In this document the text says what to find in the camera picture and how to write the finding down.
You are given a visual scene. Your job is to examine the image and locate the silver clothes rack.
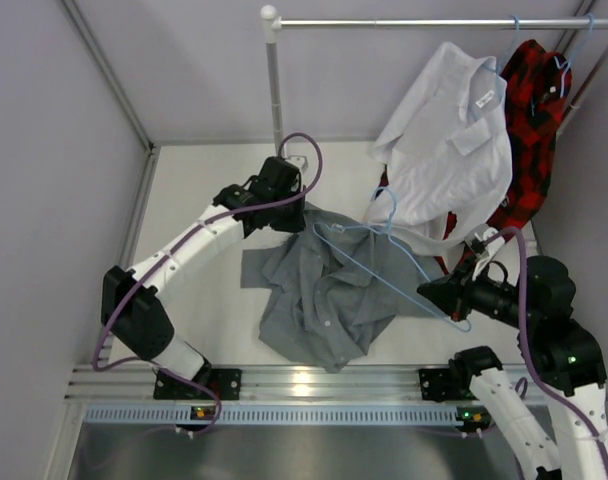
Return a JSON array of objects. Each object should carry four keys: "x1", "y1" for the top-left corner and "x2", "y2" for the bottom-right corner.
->
[{"x1": 260, "y1": 5, "x2": 608, "y2": 145}]

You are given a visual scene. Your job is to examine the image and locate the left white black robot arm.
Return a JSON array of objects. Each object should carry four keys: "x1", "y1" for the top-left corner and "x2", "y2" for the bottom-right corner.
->
[{"x1": 101, "y1": 156, "x2": 307, "y2": 399}]

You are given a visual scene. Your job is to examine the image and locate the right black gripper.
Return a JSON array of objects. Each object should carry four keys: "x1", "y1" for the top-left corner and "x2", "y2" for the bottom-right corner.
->
[{"x1": 416, "y1": 254, "x2": 536, "y2": 329}]

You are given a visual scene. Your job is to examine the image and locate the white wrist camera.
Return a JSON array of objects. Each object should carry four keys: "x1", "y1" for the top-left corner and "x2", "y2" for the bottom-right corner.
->
[
  {"x1": 466, "y1": 224, "x2": 505, "y2": 280},
  {"x1": 285, "y1": 155, "x2": 309, "y2": 175}
]

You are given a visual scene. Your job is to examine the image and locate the grey button-up shirt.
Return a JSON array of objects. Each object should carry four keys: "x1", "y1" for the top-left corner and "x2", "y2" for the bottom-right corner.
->
[{"x1": 240, "y1": 206, "x2": 443, "y2": 373}]

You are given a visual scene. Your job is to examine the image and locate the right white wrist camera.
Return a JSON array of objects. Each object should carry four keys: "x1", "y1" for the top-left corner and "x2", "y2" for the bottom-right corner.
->
[{"x1": 466, "y1": 224, "x2": 505, "y2": 280}]

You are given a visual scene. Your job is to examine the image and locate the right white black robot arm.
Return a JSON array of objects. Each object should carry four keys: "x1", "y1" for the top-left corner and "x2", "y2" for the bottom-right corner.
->
[{"x1": 417, "y1": 256, "x2": 608, "y2": 479}]

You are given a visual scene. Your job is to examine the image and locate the blue hanger under white shirt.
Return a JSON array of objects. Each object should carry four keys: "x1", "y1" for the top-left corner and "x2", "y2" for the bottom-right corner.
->
[{"x1": 470, "y1": 14, "x2": 521, "y2": 122}]

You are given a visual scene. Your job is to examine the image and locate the grey slotted cable duct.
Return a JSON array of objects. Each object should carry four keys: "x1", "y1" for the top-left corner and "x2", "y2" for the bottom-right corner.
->
[{"x1": 84, "y1": 404, "x2": 463, "y2": 427}]

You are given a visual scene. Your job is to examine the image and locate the blue hanger under plaid shirt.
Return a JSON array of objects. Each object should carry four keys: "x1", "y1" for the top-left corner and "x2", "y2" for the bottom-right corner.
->
[{"x1": 530, "y1": 13, "x2": 595, "y2": 116}]

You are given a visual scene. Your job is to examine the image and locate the aluminium mounting rail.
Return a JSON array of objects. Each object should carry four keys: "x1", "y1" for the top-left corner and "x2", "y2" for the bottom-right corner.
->
[{"x1": 66, "y1": 363, "x2": 555, "y2": 406}]

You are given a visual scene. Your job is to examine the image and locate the red black plaid shirt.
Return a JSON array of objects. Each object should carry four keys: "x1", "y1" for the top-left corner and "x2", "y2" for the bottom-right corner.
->
[{"x1": 375, "y1": 38, "x2": 573, "y2": 276}]

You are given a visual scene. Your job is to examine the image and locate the light blue wire hanger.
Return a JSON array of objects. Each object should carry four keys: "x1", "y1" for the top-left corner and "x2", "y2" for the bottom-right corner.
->
[{"x1": 312, "y1": 186, "x2": 472, "y2": 333}]

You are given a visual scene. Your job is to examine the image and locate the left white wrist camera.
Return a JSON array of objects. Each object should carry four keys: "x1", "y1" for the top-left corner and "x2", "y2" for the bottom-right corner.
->
[{"x1": 285, "y1": 155, "x2": 309, "y2": 175}]

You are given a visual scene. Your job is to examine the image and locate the white collared shirt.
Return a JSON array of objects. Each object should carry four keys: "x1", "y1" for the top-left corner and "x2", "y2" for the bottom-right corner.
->
[{"x1": 364, "y1": 42, "x2": 512, "y2": 256}]

